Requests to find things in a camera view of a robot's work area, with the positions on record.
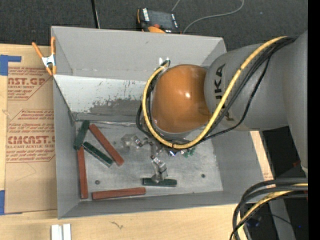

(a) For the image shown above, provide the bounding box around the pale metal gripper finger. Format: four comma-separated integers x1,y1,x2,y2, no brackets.
121,133,147,151
150,155,169,184

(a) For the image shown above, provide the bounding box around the dark green flat block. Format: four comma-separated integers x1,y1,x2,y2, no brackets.
73,119,91,151
142,177,178,188
82,141,114,168

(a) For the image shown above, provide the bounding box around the red-brown flat block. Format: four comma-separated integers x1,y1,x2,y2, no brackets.
88,123,125,167
76,146,90,200
91,186,147,201

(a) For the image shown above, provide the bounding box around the grey metal bin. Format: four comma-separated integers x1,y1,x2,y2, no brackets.
50,25,267,220

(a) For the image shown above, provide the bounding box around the brown cardboard board red print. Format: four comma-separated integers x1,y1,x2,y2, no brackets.
0,43,59,216

